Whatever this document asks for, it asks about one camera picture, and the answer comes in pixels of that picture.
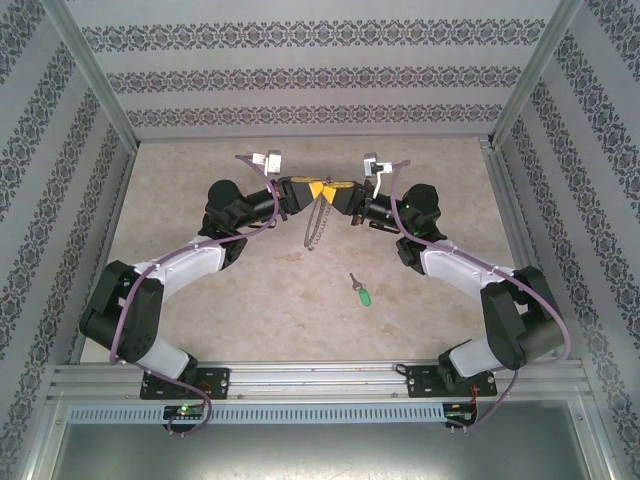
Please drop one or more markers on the key with green tag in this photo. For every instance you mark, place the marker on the key with green tag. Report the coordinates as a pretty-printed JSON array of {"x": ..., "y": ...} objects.
[{"x": 365, "y": 299}]

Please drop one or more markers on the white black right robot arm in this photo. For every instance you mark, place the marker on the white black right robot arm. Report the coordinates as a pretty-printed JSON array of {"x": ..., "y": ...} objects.
[{"x": 460, "y": 270}]

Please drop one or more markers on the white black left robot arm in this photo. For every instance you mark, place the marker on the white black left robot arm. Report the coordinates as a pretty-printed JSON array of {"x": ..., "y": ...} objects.
[{"x": 190, "y": 265}]

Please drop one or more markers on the black mounting plate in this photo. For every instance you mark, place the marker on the black mounting plate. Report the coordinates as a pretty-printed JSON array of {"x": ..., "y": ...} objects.
[
  {"x": 425, "y": 382},
  {"x": 217, "y": 382}
]

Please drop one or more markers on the small circuit board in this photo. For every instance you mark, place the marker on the small circuit board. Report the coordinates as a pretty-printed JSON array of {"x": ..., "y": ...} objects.
[
  {"x": 460, "y": 417},
  {"x": 185, "y": 411}
]

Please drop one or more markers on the grey metal panel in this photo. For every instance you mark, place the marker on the grey metal panel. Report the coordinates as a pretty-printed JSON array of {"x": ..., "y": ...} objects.
[{"x": 320, "y": 455}]

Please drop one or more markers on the aluminium table edge rail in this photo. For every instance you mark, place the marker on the aluminium table edge rail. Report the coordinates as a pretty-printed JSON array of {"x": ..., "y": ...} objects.
[
  {"x": 512, "y": 225},
  {"x": 112, "y": 225}
]

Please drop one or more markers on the long aluminium base rail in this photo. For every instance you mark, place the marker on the long aluminium base rail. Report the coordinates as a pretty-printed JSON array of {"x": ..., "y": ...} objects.
[{"x": 320, "y": 380}]

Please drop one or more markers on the aluminium corner post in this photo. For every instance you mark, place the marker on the aluminium corner post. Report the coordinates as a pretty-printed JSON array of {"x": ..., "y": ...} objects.
[
  {"x": 91, "y": 70},
  {"x": 536, "y": 70}
]

